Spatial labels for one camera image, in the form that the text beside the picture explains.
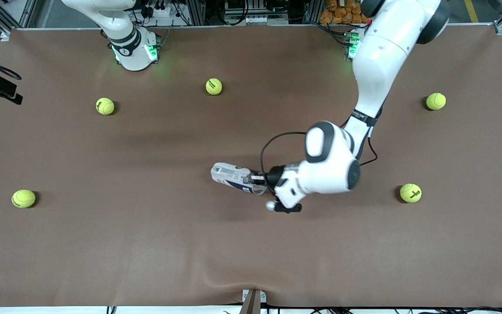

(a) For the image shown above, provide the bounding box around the clear tennis ball can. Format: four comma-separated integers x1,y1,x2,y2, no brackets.
210,162,270,195

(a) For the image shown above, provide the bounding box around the brown table cover mat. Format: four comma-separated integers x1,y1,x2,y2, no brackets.
0,24,502,308

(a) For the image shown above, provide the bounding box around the grey base connector box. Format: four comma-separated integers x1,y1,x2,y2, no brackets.
344,31,361,61
146,33,161,62

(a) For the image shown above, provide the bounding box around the white power strip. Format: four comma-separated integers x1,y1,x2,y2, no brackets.
146,3,174,19

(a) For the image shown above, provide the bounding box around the orange packets pile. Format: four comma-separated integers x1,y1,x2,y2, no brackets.
320,0,371,25

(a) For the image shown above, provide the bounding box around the metal table clamp bracket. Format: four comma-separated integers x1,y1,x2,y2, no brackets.
241,289,267,314

